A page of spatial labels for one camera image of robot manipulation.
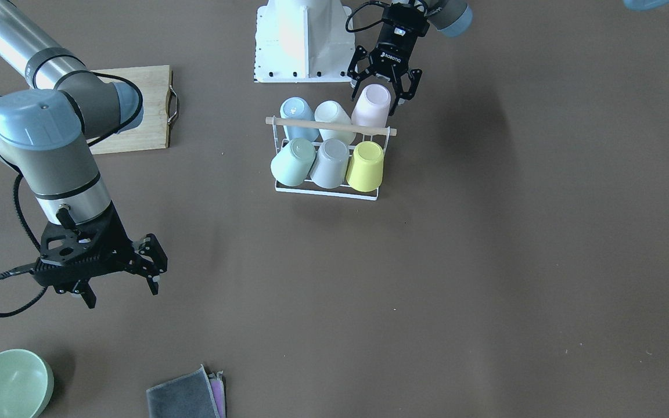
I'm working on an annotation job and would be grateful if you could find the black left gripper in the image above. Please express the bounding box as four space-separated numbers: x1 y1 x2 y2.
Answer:
347 20 428 108

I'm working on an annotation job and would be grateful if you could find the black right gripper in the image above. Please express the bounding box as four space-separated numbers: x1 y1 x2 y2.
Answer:
32 203 169 309

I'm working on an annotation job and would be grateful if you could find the pink plastic cup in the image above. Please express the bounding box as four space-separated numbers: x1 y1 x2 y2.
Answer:
351 83 392 129

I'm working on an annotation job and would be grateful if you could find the mint green plastic cup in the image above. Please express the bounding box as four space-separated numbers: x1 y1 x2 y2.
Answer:
271 138 316 187

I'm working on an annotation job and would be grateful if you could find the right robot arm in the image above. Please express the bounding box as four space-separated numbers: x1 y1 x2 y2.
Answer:
0 1 168 318

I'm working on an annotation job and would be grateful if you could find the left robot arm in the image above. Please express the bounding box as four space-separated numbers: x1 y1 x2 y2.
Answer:
345 1 473 116

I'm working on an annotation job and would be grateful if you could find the cream white plastic cup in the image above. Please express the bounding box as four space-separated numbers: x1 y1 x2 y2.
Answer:
314 100 356 146

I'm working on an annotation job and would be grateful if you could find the light blue plastic cup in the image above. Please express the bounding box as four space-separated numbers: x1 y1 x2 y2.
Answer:
279 97 319 142

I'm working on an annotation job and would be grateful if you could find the yellow plastic cup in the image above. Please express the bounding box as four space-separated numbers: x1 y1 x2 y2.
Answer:
346 141 384 192

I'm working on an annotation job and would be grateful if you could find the grey plastic cup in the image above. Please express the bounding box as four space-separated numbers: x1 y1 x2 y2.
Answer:
309 139 350 189

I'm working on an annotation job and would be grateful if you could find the grey folded cloth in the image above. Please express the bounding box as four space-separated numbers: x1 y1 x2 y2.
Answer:
146 366 215 417

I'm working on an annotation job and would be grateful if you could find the bamboo cutting board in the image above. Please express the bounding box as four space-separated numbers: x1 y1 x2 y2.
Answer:
91 64 177 154

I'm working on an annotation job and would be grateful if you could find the purple folded cloth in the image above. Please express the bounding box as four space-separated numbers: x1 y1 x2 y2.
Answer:
208 371 226 418

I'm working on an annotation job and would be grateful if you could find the green ceramic bowl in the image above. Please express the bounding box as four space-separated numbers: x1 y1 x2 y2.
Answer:
0 349 54 417

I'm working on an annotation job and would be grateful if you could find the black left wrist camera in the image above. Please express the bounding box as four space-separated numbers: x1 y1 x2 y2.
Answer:
380 3 430 37

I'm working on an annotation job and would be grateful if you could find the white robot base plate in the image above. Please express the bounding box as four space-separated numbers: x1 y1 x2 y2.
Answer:
253 1 355 83

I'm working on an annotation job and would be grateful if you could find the white wire cup rack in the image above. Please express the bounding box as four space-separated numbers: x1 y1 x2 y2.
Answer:
265 116 398 201

